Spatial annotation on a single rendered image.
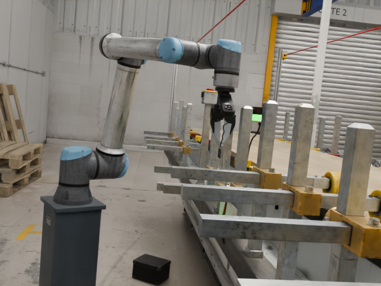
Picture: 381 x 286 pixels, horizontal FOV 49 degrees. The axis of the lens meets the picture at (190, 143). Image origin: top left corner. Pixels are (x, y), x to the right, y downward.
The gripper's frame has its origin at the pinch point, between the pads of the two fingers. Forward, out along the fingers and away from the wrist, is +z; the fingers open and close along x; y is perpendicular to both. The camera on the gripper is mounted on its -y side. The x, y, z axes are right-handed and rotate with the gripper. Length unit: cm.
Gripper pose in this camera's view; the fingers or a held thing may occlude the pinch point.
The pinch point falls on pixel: (220, 143)
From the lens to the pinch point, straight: 149.1
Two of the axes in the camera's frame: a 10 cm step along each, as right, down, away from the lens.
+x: -9.9, -0.8, -1.4
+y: -1.4, -1.1, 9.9
